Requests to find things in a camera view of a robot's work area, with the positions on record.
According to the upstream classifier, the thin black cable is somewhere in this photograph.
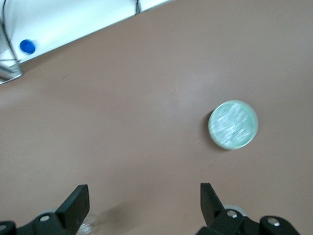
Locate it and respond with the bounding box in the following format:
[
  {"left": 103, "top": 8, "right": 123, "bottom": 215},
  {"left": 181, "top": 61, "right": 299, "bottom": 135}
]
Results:
[{"left": 0, "top": 0, "right": 22, "bottom": 65}]

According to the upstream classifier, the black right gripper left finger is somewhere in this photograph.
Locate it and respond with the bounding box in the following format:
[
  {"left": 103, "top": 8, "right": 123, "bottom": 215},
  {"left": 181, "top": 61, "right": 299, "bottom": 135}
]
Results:
[{"left": 0, "top": 184, "right": 90, "bottom": 235}]

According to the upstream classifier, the pile of clear ice cubes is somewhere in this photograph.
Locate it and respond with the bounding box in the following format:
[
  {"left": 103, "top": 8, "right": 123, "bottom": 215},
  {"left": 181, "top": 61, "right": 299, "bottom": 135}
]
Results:
[{"left": 211, "top": 102, "right": 254, "bottom": 145}]

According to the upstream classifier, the grey metal mount bracket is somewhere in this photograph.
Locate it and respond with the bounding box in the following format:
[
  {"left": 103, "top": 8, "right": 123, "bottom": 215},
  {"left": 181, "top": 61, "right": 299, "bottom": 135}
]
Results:
[{"left": 0, "top": 61, "right": 24, "bottom": 86}]

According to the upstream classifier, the pale green round bowl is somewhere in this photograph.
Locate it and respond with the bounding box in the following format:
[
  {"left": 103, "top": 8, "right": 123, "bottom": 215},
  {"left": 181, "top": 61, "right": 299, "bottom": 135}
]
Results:
[{"left": 207, "top": 99, "right": 259, "bottom": 151}]

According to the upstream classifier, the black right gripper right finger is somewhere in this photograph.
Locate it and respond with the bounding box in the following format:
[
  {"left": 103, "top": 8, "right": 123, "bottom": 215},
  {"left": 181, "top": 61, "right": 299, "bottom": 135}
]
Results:
[{"left": 198, "top": 182, "right": 300, "bottom": 235}]

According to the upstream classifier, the blue bottle cap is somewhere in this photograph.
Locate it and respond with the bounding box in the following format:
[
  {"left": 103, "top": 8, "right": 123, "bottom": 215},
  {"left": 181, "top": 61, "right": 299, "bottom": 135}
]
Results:
[{"left": 19, "top": 38, "right": 37, "bottom": 55}]

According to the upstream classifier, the brown table mat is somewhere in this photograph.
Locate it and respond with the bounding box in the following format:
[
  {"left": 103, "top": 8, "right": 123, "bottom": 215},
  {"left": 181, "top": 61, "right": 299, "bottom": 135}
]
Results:
[{"left": 0, "top": 0, "right": 313, "bottom": 235}]

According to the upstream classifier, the clear stemmed wine glass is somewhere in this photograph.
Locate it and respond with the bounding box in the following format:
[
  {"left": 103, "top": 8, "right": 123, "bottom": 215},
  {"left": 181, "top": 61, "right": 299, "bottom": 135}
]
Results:
[{"left": 82, "top": 211, "right": 98, "bottom": 235}]

